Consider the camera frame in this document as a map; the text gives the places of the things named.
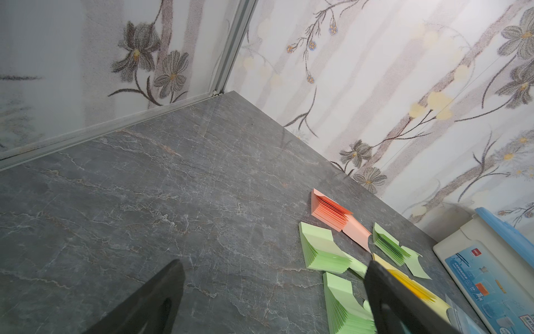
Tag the white box with blue lid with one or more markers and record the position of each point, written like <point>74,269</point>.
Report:
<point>492,264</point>

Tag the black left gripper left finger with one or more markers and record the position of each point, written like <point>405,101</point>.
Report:
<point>153,308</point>

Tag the bag of blue face masks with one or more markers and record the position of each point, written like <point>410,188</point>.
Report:
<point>460,320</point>

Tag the large yellow memo pad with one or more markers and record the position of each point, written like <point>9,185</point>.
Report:
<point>429,298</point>

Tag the red memo pad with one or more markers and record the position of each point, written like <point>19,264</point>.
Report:
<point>328,211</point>

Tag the torn green memo page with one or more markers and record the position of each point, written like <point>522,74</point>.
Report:
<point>413,263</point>

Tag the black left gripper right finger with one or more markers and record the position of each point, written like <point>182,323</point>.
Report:
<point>397,310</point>

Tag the torn red memo page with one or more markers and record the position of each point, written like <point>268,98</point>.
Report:
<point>357,232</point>

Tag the green memo pad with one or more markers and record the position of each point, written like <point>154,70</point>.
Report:
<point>389,245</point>
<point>320,250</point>
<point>345,314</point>

